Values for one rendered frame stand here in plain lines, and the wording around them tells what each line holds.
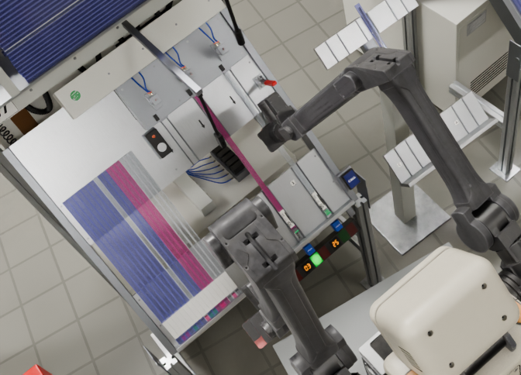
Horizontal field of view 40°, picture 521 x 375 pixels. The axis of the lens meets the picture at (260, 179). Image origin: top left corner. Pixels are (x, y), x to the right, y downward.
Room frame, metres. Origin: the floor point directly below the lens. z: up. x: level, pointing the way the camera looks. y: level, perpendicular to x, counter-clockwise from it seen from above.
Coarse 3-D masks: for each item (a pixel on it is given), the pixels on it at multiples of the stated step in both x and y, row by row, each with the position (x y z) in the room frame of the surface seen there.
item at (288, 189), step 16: (304, 160) 1.16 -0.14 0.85; (320, 160) 1.15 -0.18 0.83; (288, 176) 1.13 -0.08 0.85; (304, 176) 1.13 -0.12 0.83; (320, 176) 1.12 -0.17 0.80; (272, 192) 1.11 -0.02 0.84; (288, 192) 1.10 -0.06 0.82; (304, 192) 1.09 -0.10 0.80; (320, 192) 1.09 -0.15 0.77; (336, 192) 1.08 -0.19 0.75; (272, 208) 1.07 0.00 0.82; (288, 208) 1.07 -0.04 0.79; (304, 208) 1.06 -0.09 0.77; (320, 208) 1.05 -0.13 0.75; (336, 208) 1.05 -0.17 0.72; (304, 224) 1.03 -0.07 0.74; (288, 240) 1.00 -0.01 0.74; (240, 272) 0.96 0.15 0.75; (240, 288) 0.92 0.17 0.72; (144, 304) 0.94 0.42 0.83
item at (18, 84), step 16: (144, 0) 1.42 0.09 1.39; (128, 16) 1.39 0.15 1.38; (80, 48) 1.34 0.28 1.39; (0, 64) 1.40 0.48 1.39; (0, 80) 1.27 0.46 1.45; (16, 80) 1.32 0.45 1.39; (0, 96) 1.29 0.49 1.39; (16, 96) 1.28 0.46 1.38; (0, 112) 1.29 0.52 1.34; (224, 160) 1.40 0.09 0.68; (240, 160) 1.37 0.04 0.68; (224, 176) 1.37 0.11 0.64; (240, 176) 1.34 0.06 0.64; (192, 192) 1.34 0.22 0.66; (208, 208) 1.27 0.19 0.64; (352, 240) 1.14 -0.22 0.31; (368, 288) 1.08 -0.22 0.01
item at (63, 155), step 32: (224, 96) 1.32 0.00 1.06; (256, 96) 1.31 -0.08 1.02; (64, 128) 1.30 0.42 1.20; (96, 128) 1.29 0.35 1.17; (128, 128) 1.28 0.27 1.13; (160, 128) 1.27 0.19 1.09; (192, 128) 1.26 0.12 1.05; (224, 128) 1.25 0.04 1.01; (32, 160) 1.25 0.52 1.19; (64, 160) 1.24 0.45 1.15; (96, 160) 1.23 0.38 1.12; (160, 160) 1.21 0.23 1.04; (192, 160) 1.20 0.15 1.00; (64, 192) 1.18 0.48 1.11
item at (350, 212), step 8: (352, 208) 1.06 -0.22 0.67; (344, 224) 1.02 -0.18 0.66; (336, 232) 1.00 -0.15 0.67; (328, 240) 0.99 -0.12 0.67; (320, 248) 0.98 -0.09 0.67; (328, 248) 0.97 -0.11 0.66; (304, 256) 0.98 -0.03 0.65; (320, 256) 0.96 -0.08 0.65; (328, 256) 0.95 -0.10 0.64; (296, 264) 0.96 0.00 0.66; (312, 264) 0.94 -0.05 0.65; (304, 272) 0.93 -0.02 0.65
